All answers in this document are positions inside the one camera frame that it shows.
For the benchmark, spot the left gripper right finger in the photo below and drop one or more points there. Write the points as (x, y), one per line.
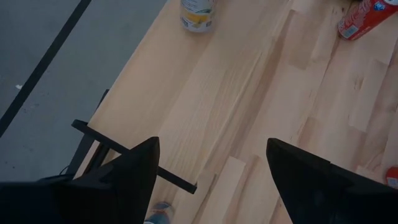
(304, 186)

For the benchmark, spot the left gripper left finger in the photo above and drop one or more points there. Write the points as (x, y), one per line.
(124, 186)

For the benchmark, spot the blue Red Bull can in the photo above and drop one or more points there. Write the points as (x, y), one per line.
(159, 214)

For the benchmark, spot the red cola can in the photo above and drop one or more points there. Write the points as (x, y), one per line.
(392, 177)

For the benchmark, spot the orange-red soda can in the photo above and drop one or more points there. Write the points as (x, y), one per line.
(362, 20)

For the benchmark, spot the white Celsius can orange print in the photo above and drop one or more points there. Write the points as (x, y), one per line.
(197, 15)

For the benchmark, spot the white paper scrap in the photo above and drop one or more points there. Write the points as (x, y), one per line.
(18, 87)

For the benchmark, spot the wooden shelf with black frame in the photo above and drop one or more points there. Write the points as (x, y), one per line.
(186, 93)

